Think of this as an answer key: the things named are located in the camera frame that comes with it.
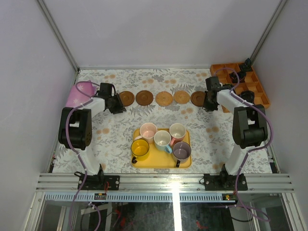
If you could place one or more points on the pink snowflake cloth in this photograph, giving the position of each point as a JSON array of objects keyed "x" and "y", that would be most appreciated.
[{"x": 80, "y": 93}]

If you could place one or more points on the light pink mug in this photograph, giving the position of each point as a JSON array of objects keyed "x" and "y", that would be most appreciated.
[{"x": 147, "y": 132}]

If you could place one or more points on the aluminium frame rail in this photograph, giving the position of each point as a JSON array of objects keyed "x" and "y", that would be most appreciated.
[{"x": 256, "y": 183}]

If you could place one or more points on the black item on box corner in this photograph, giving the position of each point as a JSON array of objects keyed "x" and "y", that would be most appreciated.
[{"x": 246, "y": 65}]

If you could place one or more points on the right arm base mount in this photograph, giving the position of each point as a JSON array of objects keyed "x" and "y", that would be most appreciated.
[{"x": 224, "y": 182}]

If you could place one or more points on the dark wooden coaster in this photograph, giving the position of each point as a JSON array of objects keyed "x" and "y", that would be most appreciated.
[{"x": 144, "y": 97}]

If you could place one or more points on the floral tablecloth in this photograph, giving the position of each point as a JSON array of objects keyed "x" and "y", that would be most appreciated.
[{"x": 210, "y": 133}]

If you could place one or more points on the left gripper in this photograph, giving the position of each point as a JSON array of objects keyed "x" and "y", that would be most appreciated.
[{"x": 117, "y": 104}]

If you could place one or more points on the purple mug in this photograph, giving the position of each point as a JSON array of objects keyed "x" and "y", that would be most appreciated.
[{"x": 181, "y": 152}]

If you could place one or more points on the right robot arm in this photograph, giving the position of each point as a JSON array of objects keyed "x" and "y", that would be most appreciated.
[{"x": 249, "y": 128}]

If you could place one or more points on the yellow tray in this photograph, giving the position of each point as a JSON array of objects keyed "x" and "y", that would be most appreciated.
[{"x": 160, "y": 159}]

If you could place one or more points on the light blue mug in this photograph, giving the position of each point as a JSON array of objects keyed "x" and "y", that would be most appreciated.
[{"x": 162, "y": 140}]

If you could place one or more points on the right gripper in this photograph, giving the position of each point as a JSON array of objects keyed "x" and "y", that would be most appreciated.
[{"x": 207, "y": 108}]

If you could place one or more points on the black item in box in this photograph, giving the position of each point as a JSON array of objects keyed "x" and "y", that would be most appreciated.
[
  {"x": 238, "y": 77},
  {"x": 248, "y": 95}
]

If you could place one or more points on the orange compartment box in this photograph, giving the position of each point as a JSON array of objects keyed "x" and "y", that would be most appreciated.
[{"x": 251, "y": 81}]

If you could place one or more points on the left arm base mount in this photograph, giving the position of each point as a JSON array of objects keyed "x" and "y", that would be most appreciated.
[{"x": 98, "y": 182}]

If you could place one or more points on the woven rattan coaster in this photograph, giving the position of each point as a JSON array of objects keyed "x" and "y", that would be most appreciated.
[
  {"x": 181, "y": 97},
  {"x": 164, "y": 98}
]

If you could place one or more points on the yellow mug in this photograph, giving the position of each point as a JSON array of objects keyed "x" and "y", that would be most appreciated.
[{"x": 140, "y": 150}]

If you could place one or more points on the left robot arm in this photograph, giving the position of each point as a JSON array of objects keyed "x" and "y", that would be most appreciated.
[{"x": 75, "y": 131}]

